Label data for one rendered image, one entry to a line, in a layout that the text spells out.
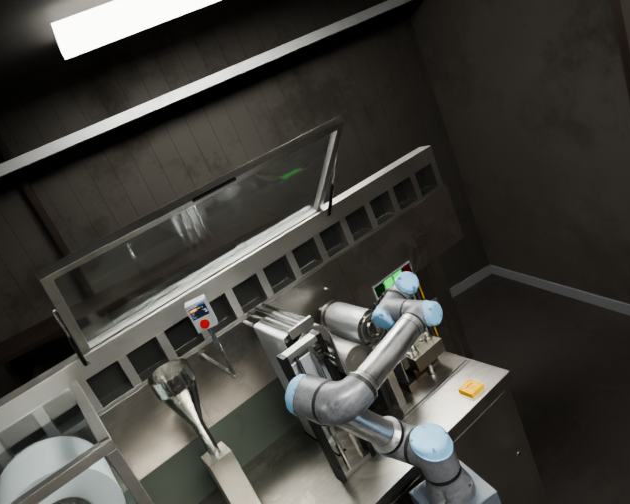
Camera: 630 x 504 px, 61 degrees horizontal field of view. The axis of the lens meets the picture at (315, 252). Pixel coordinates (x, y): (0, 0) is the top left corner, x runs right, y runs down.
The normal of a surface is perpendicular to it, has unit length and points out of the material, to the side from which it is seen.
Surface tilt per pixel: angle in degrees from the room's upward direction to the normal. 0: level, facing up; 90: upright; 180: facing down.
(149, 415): 90
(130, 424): 90
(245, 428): 90
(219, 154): 90
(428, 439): 8
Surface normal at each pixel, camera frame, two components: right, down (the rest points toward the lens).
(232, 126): 0.37, 0.17
